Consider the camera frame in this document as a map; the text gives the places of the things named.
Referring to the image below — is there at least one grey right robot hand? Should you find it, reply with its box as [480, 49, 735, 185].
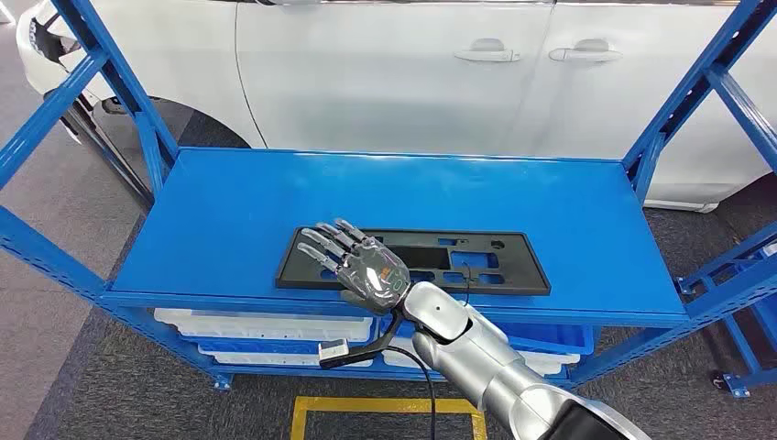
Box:
[296, 217, 414, 317]

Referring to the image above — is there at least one black plastic frame part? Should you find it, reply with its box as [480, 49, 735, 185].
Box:
[276, 227, 552, 297]

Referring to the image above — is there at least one blue metal shelf rack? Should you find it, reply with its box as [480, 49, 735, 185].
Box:
[0, 0, 777, 393]

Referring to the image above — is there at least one blue wheeled shelf rack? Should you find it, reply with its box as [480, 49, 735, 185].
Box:
[675, 221, 777, 401]

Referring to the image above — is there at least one yellow floor tape square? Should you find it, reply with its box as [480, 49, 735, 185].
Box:
[290, 395, 488, 440]

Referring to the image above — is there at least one blue plastic bin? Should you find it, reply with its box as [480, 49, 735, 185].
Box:
[377, 315, 595, 357]

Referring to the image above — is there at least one white car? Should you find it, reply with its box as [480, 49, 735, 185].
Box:
[15, 0, 777, 214]

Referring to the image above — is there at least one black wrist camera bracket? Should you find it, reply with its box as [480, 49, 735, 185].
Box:
[318, 308, 407, 370]

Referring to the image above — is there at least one black camera cable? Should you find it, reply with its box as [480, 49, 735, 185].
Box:
[385, 345, 440, 440]

